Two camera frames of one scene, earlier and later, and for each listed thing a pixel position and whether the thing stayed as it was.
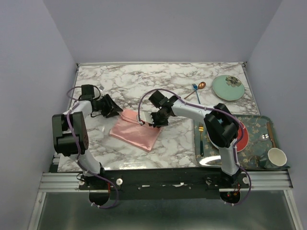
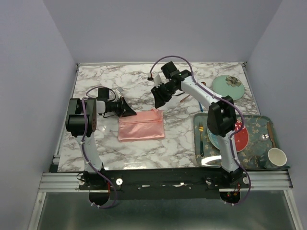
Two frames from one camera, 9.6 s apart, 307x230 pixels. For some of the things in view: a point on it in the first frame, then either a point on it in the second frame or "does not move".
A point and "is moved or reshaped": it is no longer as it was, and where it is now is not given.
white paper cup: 277,156 does not move
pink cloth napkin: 127,129 is moved or reshaped
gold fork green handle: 201,129 does not move
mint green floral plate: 228,87 does not move
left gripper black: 111,105 to 124,109
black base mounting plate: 164,183 does not move
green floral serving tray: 263,137 does not move
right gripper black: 165,123 to 159,100
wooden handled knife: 271,133 does not move
